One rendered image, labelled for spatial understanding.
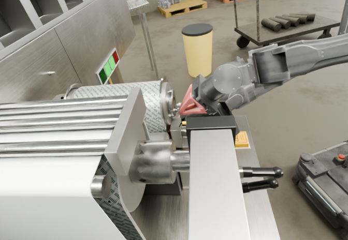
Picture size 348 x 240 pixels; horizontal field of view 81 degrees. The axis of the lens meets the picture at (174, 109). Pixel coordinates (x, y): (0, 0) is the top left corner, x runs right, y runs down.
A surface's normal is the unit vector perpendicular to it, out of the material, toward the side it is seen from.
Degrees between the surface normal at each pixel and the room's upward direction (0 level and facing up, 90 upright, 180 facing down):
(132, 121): 90
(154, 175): 70
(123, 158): 90
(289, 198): 0
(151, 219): 0
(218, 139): 0
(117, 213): 90
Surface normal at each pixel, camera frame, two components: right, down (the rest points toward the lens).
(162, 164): -0.16, -0.13
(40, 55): 0.99, -0.05
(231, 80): -0.44, 0.29
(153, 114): -0.12, 0.40
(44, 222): -0.08, 0.65
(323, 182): -0.14, -0.76
